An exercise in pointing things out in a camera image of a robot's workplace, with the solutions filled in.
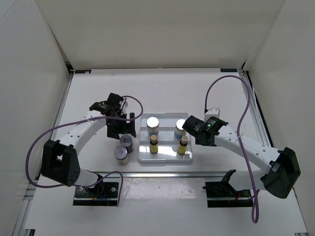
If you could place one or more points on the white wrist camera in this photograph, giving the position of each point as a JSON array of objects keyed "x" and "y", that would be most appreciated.
[
  {"x": 212, "y": 112},
  {"x": 124, "y": 106}
]

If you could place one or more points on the rear white-lid spice jar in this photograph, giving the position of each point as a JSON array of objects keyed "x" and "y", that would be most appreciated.
[{"x": 127, "y": 142}]

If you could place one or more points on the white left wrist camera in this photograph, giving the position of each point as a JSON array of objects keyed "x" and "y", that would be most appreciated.
[{"x": 124, "y": 106}]

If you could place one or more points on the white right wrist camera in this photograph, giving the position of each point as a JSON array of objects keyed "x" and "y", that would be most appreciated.
[{"x": 212, "y": 112}]

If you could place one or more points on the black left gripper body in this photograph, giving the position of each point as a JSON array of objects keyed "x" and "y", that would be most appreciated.
[{"x": 120, "y": 114}]

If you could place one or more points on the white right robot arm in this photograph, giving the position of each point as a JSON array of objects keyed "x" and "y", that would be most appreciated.
[{"x": 280, "y": 168}]

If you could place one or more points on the white-lid spice jar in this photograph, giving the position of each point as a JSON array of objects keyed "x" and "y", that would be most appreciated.
[
  {"x": 127, "y": 142},
  {"x": 121, "y": 155}
]

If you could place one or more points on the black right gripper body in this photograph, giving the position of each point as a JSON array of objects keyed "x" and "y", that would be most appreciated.
[{"x": 199, "y": 142}]

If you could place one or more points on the yellow cork-top bottle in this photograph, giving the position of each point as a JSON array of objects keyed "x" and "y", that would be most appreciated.
[
  {"x": 154, "y": 144},
  {"x": 183, "y": 145}
]

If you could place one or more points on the white divided plastic tray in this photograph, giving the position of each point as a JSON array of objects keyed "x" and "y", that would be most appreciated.
[{"x": 167, "y": 146}]

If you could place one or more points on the silver-lid shaker bottle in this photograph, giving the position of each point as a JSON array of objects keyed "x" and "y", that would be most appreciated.
[
  {"x": 152, "y": 124},
  {"x": 179, "y": 131}
]

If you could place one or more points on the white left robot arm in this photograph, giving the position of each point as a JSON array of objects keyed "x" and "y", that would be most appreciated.
[{"x": 60, "y": 157}]

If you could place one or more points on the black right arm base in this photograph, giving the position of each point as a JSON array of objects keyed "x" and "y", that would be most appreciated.
[{"x": 221, "y": 195}]

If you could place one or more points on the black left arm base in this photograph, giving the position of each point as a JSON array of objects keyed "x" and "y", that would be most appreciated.
[{"x": 107, "y": 196}]

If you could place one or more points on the front white-lid spice jar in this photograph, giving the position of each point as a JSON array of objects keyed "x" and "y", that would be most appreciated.
[{"x": 121, "y": 155}]

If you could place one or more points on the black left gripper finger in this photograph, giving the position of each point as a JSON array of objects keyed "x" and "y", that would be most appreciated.
[
  {"x": 131, "y": 125},
  {"x": 116, "y": 128}
]

